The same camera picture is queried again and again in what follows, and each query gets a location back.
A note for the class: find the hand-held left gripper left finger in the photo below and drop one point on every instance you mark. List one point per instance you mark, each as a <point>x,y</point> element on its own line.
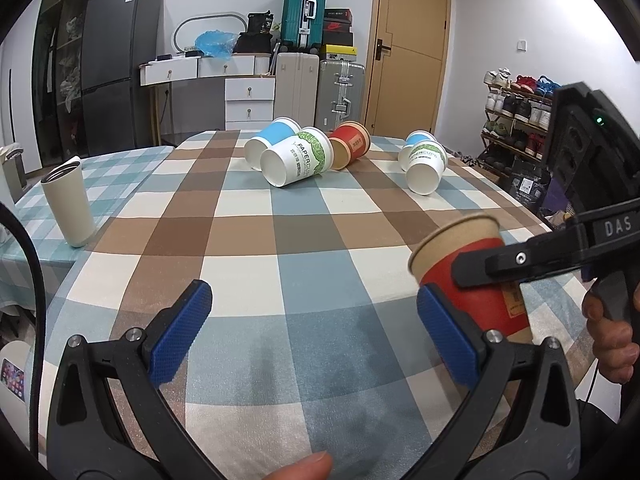
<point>181,329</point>

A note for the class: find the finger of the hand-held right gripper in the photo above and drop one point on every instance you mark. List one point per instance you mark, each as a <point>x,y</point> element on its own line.
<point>520,259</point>

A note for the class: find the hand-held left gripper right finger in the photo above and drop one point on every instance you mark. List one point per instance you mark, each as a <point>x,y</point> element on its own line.
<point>444,341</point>

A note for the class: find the red and tan paper cup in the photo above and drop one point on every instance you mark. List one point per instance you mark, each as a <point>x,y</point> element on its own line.
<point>350,142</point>
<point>465,305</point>

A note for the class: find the green patterned paper cup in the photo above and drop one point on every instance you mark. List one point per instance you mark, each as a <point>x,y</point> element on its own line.
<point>300,157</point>
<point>426,167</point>

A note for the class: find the blue paper cup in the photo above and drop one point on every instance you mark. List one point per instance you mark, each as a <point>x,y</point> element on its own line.
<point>272,137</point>
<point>417,137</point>

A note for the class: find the person's right hand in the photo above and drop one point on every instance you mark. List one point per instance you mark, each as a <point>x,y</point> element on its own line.
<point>617,352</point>

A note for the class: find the person's left hand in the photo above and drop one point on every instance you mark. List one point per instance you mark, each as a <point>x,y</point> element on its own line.
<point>300,467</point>

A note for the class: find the rows of shoes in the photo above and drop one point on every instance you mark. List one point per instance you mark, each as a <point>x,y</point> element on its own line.
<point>520,110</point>

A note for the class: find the wooden shoe rack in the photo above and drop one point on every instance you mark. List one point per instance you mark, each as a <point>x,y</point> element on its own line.
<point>505,132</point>

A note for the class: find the teal checked tablecloth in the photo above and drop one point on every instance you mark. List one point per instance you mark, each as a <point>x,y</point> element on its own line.
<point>115,180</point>

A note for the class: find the beige steel tumbler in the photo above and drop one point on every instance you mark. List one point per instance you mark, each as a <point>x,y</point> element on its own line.
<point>67,205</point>

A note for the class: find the smartphone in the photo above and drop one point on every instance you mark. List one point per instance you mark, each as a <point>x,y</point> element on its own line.
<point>12,379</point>

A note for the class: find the wooden door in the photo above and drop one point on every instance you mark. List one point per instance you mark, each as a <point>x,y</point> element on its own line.
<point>410,50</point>

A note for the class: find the silver suitcase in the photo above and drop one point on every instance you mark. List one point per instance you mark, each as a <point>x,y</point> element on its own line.
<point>340,92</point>

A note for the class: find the white desk with drawers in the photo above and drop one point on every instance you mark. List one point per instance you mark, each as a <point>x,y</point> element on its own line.
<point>235,85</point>

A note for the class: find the beige suitcase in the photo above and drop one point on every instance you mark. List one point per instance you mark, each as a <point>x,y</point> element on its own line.
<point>296,90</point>

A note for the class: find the dark grey refrigerator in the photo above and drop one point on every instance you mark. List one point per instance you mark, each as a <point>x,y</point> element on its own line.
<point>117,70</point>

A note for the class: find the dark glass display cabinet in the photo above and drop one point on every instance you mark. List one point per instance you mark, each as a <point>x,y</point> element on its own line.
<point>57,75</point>

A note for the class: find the blue plastic bag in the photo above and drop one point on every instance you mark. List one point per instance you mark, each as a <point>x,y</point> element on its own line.
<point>215,44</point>

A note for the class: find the stack of shoe boxes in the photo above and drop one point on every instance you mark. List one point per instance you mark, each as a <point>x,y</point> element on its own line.
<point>337,32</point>

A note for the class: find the oval mirror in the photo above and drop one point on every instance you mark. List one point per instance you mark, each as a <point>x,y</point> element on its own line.
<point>187,30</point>

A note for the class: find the black bag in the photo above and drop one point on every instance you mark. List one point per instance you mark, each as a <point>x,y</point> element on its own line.
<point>255,32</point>

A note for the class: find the teal suitcase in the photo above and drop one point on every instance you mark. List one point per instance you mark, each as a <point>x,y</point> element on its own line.
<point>302,12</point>

